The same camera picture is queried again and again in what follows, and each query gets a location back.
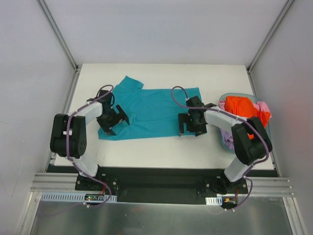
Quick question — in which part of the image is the teal t shirt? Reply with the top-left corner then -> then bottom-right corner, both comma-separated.
98,76 -> 187,141

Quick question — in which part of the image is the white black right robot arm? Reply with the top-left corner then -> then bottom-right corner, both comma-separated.
178,96 -> 272,194

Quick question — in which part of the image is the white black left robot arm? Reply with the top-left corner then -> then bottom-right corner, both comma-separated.
49,87 -> 129,190

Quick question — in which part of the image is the lavender t shirt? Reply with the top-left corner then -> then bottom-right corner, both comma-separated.
220,129 -> 234,151

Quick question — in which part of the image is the orange t shirt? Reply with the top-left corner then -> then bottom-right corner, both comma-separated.
224,96 -> 271,127

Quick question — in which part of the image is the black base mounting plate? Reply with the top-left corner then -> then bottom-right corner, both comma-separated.
75,167 -> 248,205

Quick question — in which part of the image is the pink t shirt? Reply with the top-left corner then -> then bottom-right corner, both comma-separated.
253,101 -> 270,113

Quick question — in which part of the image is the left aluminium corner post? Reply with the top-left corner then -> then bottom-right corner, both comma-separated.
36,0 -> 82,72

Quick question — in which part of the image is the aluminium corner post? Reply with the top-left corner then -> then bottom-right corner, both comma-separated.
36,0 -> 82,72
246,0 -> 296,72

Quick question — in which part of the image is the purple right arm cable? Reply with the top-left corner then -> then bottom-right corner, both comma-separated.
171,85 -> 272,215

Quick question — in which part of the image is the small white cable duct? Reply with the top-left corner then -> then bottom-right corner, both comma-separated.
205,196 -> 223,206

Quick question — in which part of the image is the aluminium front frame rail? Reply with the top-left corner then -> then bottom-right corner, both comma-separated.
30,172 -> 295,197

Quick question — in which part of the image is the white slotted cable duct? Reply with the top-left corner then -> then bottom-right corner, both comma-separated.
41,192 -> 117,203

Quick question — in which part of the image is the right aluminium corner post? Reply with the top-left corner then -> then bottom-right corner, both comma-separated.
246,0 -> 296,72

